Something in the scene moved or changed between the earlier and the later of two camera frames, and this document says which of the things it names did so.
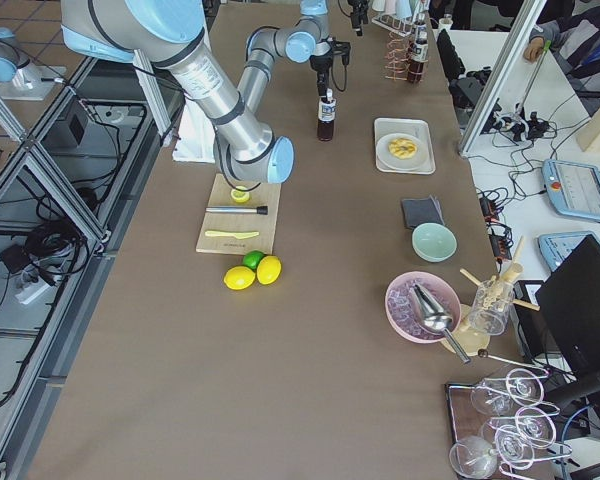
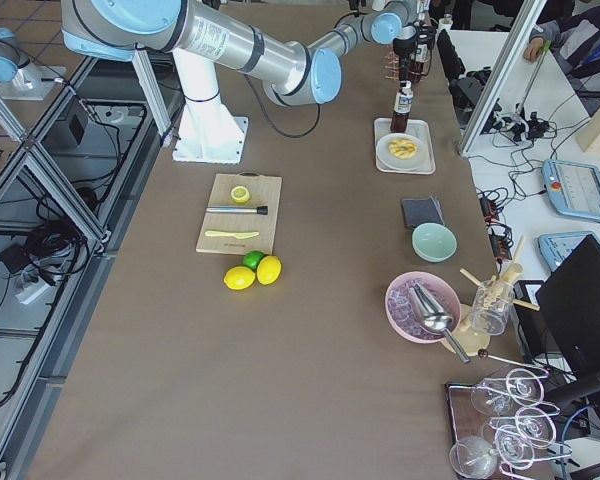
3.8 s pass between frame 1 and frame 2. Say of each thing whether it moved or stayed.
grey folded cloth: stayed
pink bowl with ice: stayed
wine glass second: stayed
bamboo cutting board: stayed
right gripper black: moved
